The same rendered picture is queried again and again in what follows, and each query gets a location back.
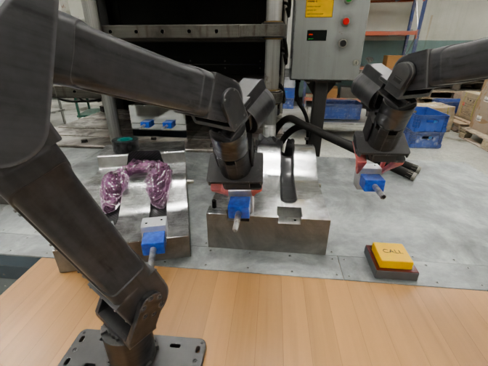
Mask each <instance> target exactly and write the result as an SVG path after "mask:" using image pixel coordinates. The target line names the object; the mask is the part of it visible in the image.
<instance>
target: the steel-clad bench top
mask: <svg viewBox="0 0 488 366"><path fill-rule="evenodd" d="M60 149H61V151H63V153H64V154H65V156H66V158H67V159H68V160H69V162H70V164H71V167H72V170H73V172H74V173H75V175H76V176H77V177H78V179H79V180H80V181H81V183H82V182H83V181H85V180H87V179H89V178H91V177H93V176H94V175H95V174H96V173H97V172H98V171H99V165H98V160H97V156H98V155H99V154H100V152H101V151H102V149H93V148H72V147H60ZM211 153H212V152H185V154H186V162H187V179H189V180H191V179H193V180H194V183H193V184H188V185H187V186H188V202H189V218H190V248H191V256H189V257H183V258H177V259H166V260H160V261H155V266H157V267H176V268H185V269H204V270H213V271H224V272H242V273H252V274H262V275H281V276H291V277H309V278H319V279H329V280H348V281H357V282H376V283H386V284H396V285H414V286H424V287H435V288H453V289H463V290H481V291H488V176H487V175H485V174H483V173H482V172H480V171H478V170H477V169H475V168H474V167H472V166H470V165H469V164H467V163H466V162H453V161H433V160H406V161H407V162H410V163H414V164H415V165H418V166H421V167H422V169H421V170H420V173H419V174H418V175H417V176H416V177H415V179H414V181H411V180H409V179H407V178H405V177H403V176H400V175H398V174H396V173H394V172H393V171H390V170H388V171H387V172H385V173H383V174H381V176H382V177H383V178H384V179H385V180H386V183H385V187H384V191H383V192H384V194H385V195H386V199H384V200H381V199H380V197H379V196H378V195H377V193H376V192H365V191H364V190H357V188H356V187H355V186H354V184H353V183H354V173H355V168H356V158H334V157H316V159H317V177H318V182H319V184H321V188H320V189H321V192H322V195H323V197H324V200H325V203H326V206H327V209H328V213H329V216H330V230H329V235H328V244H327V249H326V254H325V255H317V254H305V253H285V252H274V251H253V250H242V249H231V248H210V247H208V233H207V221H206V212H207V210H208V207H209V206H210V204H211V201H212V199H213V196H214V195H215V192H212V191H211V186H209V185H208V182H207V181H206V178H207V173H208V164H209V158H210V154H211ZM13 210H14V209H13V207H11V205H7V204H0V255H7V256H26V257H36V258H51V259H54V254H53V252H52V251H53V248H54V247H53V246H50V245H49V242H48V241H47V240H46V239H45V238H44V237H43V236H42V235H40V234H39V233H38V232H37V231H36V230H35V229H34V228H33V227H32V226H31V225H30V224H29V223H28V222H27V221H26V220H25V219H24V218H23V217H22V216H21V217H19V216H18V212H17V213H15V212H14V211H13ZM374 242H376V243H398V244H402V245H403V246H404V248H405V249H406V251H407V252H408V254H409V255H410V258H411V259H412V260H413V262H414V265H415V267H416V269H417V270H418V271H419V276H418V280H417V281H412V280H394V279H383V278H374V275H373V273H372V270H371V268H370V265H369V263H368V261H367V258H366V256H365V253H364V251H365V246H366V245H373V243H374Z"/></svg>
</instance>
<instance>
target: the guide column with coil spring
mask: <svg viewBox="0 0 488 366"><path fill-rule="evenodd" d="M82 3H83V7H84V14H85V17H86V24H87V25H89V26H91V27H93V28H95V29H97V30H99V31H102V25H101V21H100V16H99V9H98V5H97V0H82ZM101 95H102V102H103V106H104V110H105V117H106V120H107V127H108V131H109V135H110V141H111V140H112V139H114V138H116V137H122V134H121V127H120V123H119V118H118V111H117V107H116V103H115V97H110V96H106V95H103V94H101Z"/></svg>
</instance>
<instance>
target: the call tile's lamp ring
mask: <svg viewBox="0 0 488 366"><path fill-rule="evenodd" d="M366 246H367V249H368V251H369V254H370V256H371V258H372V260H373V263H374V265H375V268H376V269H377V270H381V271H392V272H412V273H419V271H418V270H417V269H416V267H415V265H414V264H413V266H412V268H413V269H414V270H410V269H390V268H380V267H379V266H378V263H377V261H376V260H375V257H374V255H373V252H372V250H371V248H372V245H366Z"/></svg>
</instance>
